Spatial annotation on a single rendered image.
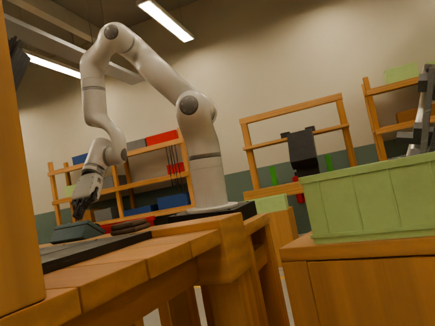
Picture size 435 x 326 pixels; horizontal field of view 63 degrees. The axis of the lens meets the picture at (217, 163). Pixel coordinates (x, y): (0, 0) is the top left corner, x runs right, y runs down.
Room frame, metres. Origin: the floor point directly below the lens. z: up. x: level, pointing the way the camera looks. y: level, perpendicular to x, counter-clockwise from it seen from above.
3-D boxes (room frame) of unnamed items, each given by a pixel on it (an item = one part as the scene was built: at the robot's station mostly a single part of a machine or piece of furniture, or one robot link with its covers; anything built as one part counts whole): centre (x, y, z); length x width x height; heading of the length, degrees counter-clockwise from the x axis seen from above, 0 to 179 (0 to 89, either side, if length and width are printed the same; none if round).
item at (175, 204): (6.79, 1.86, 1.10); 3.01 x 0.55 x 2.20; 71
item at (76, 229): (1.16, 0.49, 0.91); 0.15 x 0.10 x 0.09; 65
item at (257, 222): (1.30, 0.05, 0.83); 0.32 x 0.32 x 0.04; 68
